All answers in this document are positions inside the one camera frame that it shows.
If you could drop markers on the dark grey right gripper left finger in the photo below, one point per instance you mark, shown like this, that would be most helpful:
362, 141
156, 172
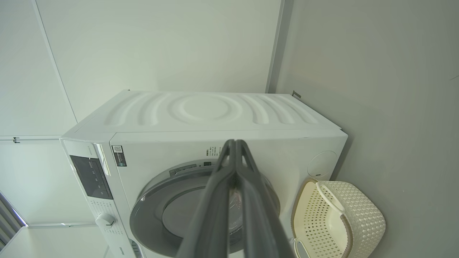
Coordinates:
211, 222

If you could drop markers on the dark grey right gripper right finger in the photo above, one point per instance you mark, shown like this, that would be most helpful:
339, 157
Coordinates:
261, 229

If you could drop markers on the black-rimmed glass washer door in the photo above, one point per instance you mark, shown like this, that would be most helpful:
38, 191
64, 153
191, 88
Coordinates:
150, 218

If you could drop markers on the cream perforated laundry basket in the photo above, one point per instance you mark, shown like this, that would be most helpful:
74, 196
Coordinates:
362, 215

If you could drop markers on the white front-load washing machine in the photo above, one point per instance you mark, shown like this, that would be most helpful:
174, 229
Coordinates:
200, 114

